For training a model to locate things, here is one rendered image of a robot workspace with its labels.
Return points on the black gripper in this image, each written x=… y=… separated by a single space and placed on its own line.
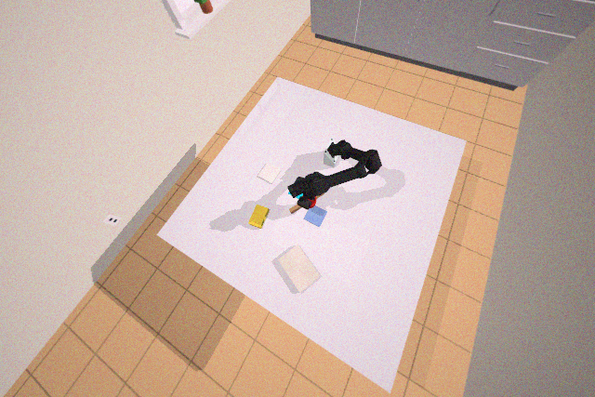
x=304 y=202

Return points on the brown wooden beam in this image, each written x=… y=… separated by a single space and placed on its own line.
x=297 y=207

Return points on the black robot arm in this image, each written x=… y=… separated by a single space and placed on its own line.
x=316 y=184

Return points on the beige rectangular block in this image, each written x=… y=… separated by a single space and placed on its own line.
x=299 y=268

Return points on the yellow box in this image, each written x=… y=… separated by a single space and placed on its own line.
x=259 y=215

